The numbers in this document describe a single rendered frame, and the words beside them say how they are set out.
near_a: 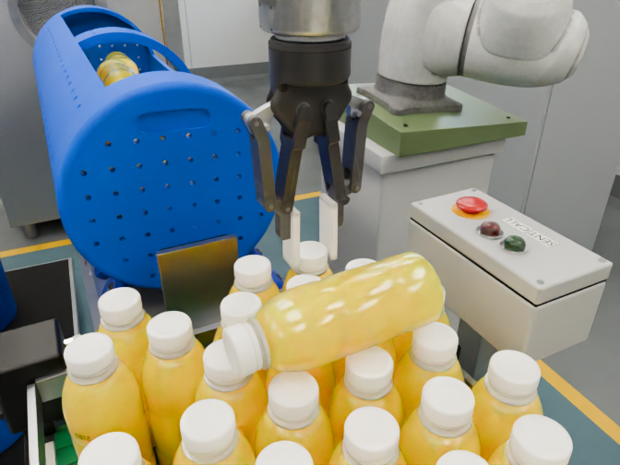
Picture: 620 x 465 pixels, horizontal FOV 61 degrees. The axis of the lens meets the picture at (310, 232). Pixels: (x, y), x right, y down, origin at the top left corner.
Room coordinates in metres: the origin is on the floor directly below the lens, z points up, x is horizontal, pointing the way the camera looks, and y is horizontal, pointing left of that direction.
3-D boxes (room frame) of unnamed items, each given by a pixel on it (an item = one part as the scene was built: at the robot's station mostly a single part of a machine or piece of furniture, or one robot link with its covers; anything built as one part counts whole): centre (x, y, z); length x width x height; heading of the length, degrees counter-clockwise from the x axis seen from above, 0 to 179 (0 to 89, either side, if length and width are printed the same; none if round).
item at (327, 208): (0.50, -0.02, 1.10); 0.03 x 0.01 x 0.07; 26
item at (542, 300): (0.50, -0.21, 1.05); 0.20 x 0.10 x 0.10; 26
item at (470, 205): (0.55, -0.19, 1.11); 0.04 x 0.04 x 0.01
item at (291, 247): (0.48, 0.02, 1.10); 0.03 x 0.01 x 0.07; 26
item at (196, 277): (0.56, 0.14, 0.99); 0.10 x 0.02 x 0.12; 116
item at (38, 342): (0.43, 0.30, 0.95); 0.10 x 0.07 x 0.10; 116
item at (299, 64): (0.49, 0.00, 1.26); 0.08 x 0.07 x 0.09; 116
